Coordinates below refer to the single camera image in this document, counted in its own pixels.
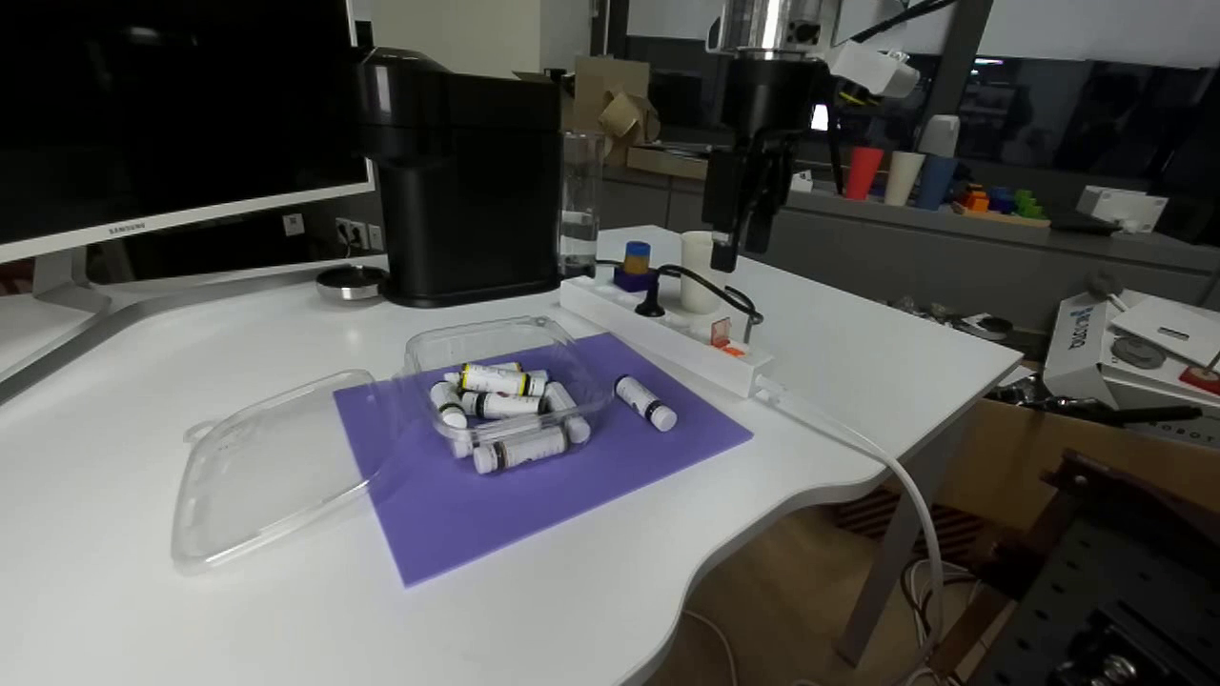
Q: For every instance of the clear plastic lid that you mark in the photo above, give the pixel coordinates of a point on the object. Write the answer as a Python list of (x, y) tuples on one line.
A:
[(276, 467)]

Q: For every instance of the red cup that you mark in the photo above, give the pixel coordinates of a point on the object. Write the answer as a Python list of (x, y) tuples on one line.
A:
[(864, 171)]

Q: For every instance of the round silver disc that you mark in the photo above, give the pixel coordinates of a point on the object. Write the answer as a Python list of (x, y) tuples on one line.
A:
[(351, 282)]

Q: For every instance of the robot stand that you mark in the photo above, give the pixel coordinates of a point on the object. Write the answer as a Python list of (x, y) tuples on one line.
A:
[(1115, 591)]

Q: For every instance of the colourful toy blocks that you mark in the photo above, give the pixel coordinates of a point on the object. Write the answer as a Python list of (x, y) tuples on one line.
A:
[(1001, 203)]

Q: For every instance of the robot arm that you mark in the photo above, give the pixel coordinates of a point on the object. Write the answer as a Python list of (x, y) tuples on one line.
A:
[(772, 24)]

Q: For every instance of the window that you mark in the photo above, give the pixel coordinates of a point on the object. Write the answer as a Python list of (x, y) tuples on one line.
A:
[(1077, 114)]

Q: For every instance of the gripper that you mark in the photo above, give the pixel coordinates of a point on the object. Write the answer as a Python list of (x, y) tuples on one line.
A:
[(772, 95)]

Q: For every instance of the purple mat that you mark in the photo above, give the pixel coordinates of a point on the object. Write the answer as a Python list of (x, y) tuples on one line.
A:
[(534, 495)]

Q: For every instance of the black coffee machine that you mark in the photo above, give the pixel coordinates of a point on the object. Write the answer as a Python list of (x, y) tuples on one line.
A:
[(467, 181)]

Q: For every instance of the white box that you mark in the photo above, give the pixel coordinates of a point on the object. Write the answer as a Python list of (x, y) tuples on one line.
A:
[(1123, 208)]

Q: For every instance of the clear plastic container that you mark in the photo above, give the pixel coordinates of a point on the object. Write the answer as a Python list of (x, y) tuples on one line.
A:
[(505, 343)]

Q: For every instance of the grey cabinet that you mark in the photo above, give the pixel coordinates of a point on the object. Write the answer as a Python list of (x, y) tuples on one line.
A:
[(905, 252)]

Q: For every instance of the small white bottle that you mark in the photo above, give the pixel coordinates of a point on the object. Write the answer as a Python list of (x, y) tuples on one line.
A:
[(569, 414), (646, 402), (505, 405), (519, 449), (448, 405), (503, 382)]

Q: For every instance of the white framed monitor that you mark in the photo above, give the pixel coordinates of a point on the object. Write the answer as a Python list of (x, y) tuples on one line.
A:
[(172, 105)]

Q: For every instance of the wall socket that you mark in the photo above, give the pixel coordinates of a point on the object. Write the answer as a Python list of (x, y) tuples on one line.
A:
[(294, 224), (351, 232)]

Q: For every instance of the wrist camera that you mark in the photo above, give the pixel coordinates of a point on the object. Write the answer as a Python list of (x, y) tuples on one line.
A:
[(872, 69)]

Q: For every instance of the blue cup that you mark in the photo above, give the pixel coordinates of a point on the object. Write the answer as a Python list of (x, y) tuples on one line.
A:
[(936, 183)]

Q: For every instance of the white extension power strip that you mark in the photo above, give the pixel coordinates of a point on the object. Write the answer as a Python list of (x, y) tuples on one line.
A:
[(667, 335)]

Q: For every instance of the stack of white boxes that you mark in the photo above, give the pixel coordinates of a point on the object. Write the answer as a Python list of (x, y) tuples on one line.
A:
[(1096, 353)]

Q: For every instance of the large cardboard box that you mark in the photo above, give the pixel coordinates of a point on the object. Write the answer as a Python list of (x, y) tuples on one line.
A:
[(1020, 457)]

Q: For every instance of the white cylinder cup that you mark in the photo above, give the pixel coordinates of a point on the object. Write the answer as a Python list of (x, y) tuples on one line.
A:
[(696, 276)]

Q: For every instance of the blue and yellow plug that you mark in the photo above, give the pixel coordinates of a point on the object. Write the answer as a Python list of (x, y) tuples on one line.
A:
[(636, 267)]

